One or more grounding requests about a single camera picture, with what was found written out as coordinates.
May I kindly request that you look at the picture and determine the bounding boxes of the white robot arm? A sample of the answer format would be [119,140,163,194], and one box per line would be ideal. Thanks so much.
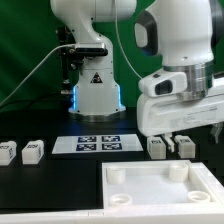
[50,0,224,137]

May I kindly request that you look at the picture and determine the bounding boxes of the black cable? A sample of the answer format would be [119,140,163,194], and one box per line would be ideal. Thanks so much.
[0,93,68,111]

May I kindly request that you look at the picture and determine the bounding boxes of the white marker sheet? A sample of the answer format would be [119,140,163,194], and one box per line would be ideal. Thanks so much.
[52,134,143,154]

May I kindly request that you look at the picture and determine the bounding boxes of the white cable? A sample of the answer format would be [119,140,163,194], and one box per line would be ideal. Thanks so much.
[0,43,76,107]

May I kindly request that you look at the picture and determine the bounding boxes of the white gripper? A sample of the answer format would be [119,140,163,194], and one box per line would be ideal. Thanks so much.
[137,90,224,153]

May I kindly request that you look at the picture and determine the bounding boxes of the black camera stand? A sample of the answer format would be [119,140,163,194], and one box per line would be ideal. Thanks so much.
[56,26,82,108]

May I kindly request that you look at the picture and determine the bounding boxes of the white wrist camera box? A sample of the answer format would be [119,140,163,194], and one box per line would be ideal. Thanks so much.
[139,69,187,98]

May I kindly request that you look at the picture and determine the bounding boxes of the white square table top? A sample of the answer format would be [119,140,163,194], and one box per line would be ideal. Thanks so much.
[102,160,224,217]

